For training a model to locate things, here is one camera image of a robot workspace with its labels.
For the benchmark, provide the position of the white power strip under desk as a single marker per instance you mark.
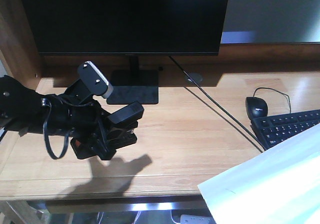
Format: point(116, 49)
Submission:
point(194, 219)

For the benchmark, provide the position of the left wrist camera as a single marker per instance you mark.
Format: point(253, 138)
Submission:
point(94, 79)

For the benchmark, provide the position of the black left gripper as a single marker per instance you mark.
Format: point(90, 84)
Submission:
point(75, 114)

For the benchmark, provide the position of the grey desk cable grommet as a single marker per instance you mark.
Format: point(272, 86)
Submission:
point(194, 77)

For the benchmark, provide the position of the black keyboard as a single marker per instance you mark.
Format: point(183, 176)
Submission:
point(272, 130)

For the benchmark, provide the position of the black computer monitor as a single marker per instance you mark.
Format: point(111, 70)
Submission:
point(129, 28)

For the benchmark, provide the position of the black stapler with orange tab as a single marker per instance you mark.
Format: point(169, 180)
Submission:
point(103, 143)

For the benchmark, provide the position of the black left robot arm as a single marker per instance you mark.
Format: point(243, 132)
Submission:
point(21, 111)

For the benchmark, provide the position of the black computer mouse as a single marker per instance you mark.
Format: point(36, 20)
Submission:
point(256, 107)

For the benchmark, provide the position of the white paper sheets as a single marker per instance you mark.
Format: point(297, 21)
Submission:
point(280, 185)

